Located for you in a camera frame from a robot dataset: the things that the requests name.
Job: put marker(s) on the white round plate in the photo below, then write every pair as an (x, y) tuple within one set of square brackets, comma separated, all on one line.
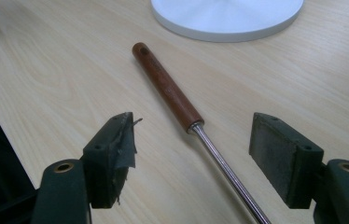
[(225, 18)]

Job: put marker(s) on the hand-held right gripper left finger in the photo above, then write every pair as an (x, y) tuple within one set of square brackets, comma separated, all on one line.
[(107, 155)]

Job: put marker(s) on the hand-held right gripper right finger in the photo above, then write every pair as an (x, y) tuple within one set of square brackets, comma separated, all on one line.
[(290, 158)]

